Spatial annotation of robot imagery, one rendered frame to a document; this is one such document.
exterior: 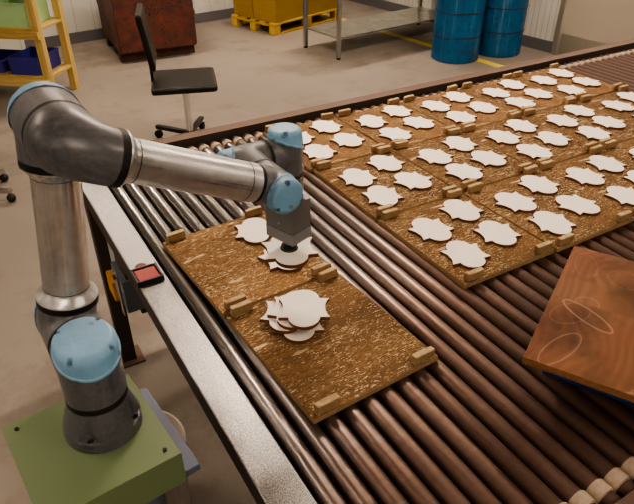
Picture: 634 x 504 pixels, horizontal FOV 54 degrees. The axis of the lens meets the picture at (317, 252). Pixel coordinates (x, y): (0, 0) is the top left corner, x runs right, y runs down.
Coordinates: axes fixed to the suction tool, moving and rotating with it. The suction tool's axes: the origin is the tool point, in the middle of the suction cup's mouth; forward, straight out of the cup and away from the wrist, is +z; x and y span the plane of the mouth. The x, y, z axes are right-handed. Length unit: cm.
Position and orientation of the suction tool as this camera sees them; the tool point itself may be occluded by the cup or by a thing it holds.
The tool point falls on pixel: (289, 251)
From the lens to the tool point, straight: 148.4
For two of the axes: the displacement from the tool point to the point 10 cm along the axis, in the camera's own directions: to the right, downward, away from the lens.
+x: -6.5, 4.2, -6.3
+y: -7.6, -3.6, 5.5
